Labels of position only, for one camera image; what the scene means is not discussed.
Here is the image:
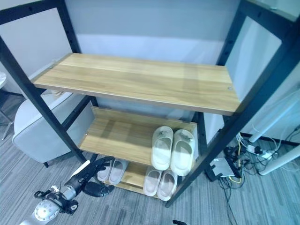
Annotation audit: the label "white cable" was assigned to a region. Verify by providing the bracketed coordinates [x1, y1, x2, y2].
[251, 123, 283, 152]

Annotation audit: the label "white slanted desk leg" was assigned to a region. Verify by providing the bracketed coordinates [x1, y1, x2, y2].
[248, 97, 300, 143]
[259, 139, 300, 176]

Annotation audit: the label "grey flat box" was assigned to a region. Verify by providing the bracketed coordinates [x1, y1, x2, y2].
[208, 157, 238, 179]

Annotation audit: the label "pale pink slipper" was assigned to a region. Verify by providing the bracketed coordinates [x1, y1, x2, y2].
[142, 165, 164, 197]
[97, 158, 116, 182]
[157, 169, 179, 202]
[108, 159, 129, 186]

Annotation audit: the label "white round table black legs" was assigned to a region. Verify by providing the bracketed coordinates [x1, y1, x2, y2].
[0, 69, 25, 143]

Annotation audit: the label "small wooden shelf board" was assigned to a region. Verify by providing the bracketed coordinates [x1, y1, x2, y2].
[103, 161, 181, 200]

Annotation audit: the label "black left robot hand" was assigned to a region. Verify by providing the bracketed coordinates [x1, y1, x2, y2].
[65, 157, 113, 196]

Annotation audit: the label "large wooden shelf board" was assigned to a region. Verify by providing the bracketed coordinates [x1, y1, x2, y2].
[31, 52, 242, 117]

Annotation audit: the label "medium wooden shelf board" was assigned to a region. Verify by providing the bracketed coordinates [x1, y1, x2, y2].
[79, 105, 197, 170]

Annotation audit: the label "black metal rack frame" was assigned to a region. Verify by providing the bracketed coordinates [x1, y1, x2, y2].
[0, 0, 300, 209]

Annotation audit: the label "grey upholstered chair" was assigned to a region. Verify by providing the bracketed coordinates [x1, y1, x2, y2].
[11, 90, 96, 168]

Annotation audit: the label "black cable bundle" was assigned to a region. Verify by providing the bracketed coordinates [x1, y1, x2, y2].
[217, 131, 300, 213]

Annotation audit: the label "yellow cable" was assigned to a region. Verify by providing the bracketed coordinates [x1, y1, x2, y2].
[235, 138, 243, 184]

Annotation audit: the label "white power strip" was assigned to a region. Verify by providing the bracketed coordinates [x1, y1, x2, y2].
[243, 144, 279, 160]

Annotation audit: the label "white slipper with charm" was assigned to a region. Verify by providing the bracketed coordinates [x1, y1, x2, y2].
[151, 126, 174, 170]
[170, 128, 196, 177]

